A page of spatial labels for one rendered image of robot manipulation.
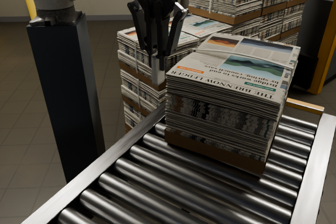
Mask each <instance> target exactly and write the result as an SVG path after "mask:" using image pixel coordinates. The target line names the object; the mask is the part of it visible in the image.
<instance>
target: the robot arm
mask: <svg viewBox="0 0 336 224"><path fill-rule="evenodd" d="M33 1H34V5H35V9H36V17H35V18H34V19H32V20H31V21H29V25H30V26H43V25H45V26H46V27H51V26H53V25H75V24H76V20H77V19H78V17H79V16H80V15H82V14H83V13H82V10H75V6H74V1H75V0H33ZM127 7H128V9H129V11H130V12H131V14H132V18H133V22H134V26H135V30H136V35H137V39H138V43H139V47H140V49H141V50H145V51H146V52H147V53H148V62H149V67H150V68H151V75H152V85H154V86H159V85H160V84H161V83H163V82H164V81H165V70H166V69H167V67H168V57H169V56H170V55H172V54H173V53H175V52H176V50H177V46H178V42H179V38H180V35H181V31H182V27H183V23H184V19H185V18H186V16H187V15H188V13H189V9H188V8H183V7H182V6H181V5H180V4H179V3H178V0H134V1H131V2H128V3H127ZM173 10H174V12H173V16H174V18H173V20H172V23H171V28H170V32H169V21H170V14H171V12H172V11H173Z"/></svg>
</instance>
